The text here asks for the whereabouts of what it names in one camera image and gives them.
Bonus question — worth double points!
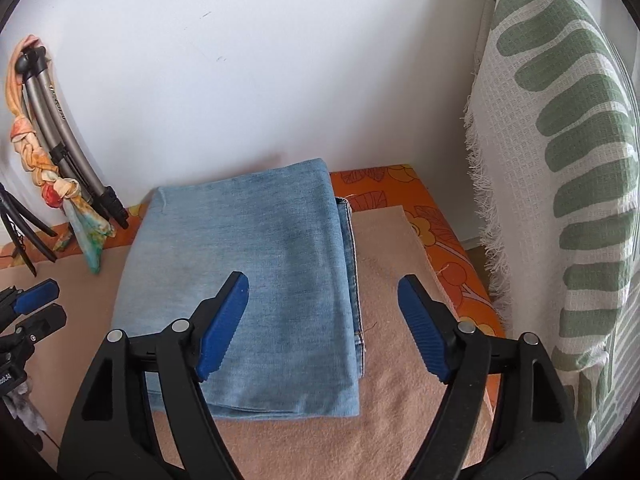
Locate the beige blanket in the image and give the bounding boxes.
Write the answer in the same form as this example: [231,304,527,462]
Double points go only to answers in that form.
[1,207,445,479]

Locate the grey folded tripod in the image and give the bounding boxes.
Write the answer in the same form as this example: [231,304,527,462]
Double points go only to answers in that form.
[14,46,129,229]

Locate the orange floral scarf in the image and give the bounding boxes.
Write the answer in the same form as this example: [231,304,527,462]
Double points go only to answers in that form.
[4,35,116,274]

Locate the orange floral bed sheet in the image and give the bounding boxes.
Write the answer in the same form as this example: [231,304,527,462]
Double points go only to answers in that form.
[1,165,504,420]

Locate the light blue denim pants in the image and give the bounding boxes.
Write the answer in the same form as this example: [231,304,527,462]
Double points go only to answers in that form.
[112,159,364,419]

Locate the green white patterned cushion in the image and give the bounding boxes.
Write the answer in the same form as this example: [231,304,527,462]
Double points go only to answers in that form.
[465,0,639,462]

